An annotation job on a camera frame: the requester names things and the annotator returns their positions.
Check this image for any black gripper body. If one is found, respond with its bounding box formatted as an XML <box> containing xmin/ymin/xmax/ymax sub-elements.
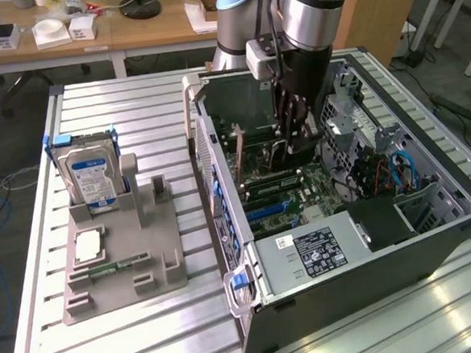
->
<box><xmin>277</xmin><ymin>46</ymin><xmax>338</xmax><ymax>114</ymax></box>

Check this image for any long blue expansion slot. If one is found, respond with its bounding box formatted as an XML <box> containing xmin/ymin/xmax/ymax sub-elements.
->
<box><xmin>245</xmin><ymin>201</ymin><xmax>290</xmax><ymax>223</ymax></box>

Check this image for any metal disk bay cage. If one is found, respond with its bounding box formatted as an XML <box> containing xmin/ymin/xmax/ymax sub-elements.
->
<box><xmin>315</xmin><ymin>64</ymin><xmax>384</xmax><ymax>181</ymax></box>

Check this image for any installed black RAM stick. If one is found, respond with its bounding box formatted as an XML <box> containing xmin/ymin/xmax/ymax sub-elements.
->
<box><xmin>241</xmin><ymin>173</ymin><xmax>304</xmax><ymax>203</ymax></box>

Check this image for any green motherboard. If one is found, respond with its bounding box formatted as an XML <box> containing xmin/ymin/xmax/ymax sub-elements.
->
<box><xmin>215</xmin><ymin>112</ymin><xmax>350</xmax><ymax>243</ymax></box>

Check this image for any wooden cabinet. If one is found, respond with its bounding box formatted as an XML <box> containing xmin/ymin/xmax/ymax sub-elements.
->
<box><xmin>327</xmin><ymin>0</ymin><xmax>433</xmax><ymax>70</ymax></box>

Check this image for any white paper stack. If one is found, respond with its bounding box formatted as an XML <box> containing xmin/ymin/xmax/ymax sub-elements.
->
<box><xmin>183</xmin><ymin>0</ymin><xmax>219</xmax><ymax>35</ymax></box>

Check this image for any grey power supply unit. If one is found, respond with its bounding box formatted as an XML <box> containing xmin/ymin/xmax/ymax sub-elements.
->
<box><xmin>251</xmin><ymin>210</ymin><xmax>374</xmax><ymax>298</ymax></box>

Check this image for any black open PC case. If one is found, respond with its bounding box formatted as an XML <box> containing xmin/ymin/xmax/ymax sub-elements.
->
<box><xmin>180</xmin><ymin>44</ymin><xmax>471</xmax><ymax>353</ymax></box>

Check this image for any black round lamp base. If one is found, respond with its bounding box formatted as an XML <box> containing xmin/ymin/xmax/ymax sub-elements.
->
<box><xmin>118</xmin><ymin>0</ymin><xmax>163</xmax><ymax>21</ymax></box>

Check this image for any hard disk blue carrier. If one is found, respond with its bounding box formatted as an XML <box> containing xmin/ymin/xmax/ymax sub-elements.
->
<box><xmin>42</xmin><ymin>123</ymin><xmax>127</xmax><ymax>218</ymax></box>

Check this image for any small white labelled box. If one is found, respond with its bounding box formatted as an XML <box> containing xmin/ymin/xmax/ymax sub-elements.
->
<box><xmin>67</xmin><ymin>14</ymin><xmax>100</xmax><ymax>42</ymax></box>

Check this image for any grey parts rack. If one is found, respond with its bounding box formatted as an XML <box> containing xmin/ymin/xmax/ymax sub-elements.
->
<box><xmin>51</xmin><ymin>149</ymin><xmax>192</xmax><ymax>326</ymax></box>

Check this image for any green RAM stick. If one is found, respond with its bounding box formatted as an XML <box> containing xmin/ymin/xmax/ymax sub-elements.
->
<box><xmin>86</xmin><ymin>258</ymin><xmax>141</xmax><ymax>277</ymax></box>

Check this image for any silver CPU chip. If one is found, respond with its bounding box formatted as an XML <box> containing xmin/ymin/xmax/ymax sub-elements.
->
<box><xmin>72</xmin><ymin>229</ymin><xmax>107</xmax><ymax>266</ymax></box>

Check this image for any black office chair base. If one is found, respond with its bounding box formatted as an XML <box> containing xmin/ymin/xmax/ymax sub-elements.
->
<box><xmin>0</xmin><ymin>64</ymin><xmax>94</xmax><ymax>119</ymax></box>

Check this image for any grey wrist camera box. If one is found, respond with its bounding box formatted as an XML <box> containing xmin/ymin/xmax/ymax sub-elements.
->
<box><xmin>244</xmin><ymin>36</ymin><xmax>293</xmax><ymax>81</ymax></box>

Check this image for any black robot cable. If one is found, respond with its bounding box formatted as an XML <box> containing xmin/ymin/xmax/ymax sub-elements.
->
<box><xmin>264</xmin><ymin>0</ymin><xmax>293</xmax><ymax>81</ymax></box>

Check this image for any red wire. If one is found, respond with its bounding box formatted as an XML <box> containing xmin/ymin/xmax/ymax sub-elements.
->
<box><xmin>370</xmin><ymin>156</ymin><xmax>395</xmax><ymax>193</ymax></box>

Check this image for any blue wire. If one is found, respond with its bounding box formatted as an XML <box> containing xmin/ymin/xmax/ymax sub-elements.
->
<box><xmin>390</xmin><ymin>149</ymin><xmax>420</xmax><ymax>193</ymax></box>

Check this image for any white table frame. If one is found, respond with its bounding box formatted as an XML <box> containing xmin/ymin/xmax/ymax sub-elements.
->
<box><xmin>405</xmin><ymin>0</ymin><xmax>471</xmax><ymax>81</ymax></box>

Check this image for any wooden desk white frame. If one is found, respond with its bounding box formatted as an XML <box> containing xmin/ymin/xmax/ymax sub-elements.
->
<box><xmin>0</xmin><ymin>0</ymin><xmax>229</xmax><ymax>87</ymax></box>

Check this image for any clear case handle blue latch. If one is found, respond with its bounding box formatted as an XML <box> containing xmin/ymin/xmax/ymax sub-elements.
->
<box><xmin>221</xmin><ymin>263</ymin><xmax>259</xmax><ymax>318</ymax></box>

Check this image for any white floor cable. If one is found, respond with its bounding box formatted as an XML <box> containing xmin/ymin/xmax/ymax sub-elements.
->
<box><xmin>0</xmin><ymin>164</ymin><xmax>41</xmax><ymax>193</ymax></box>

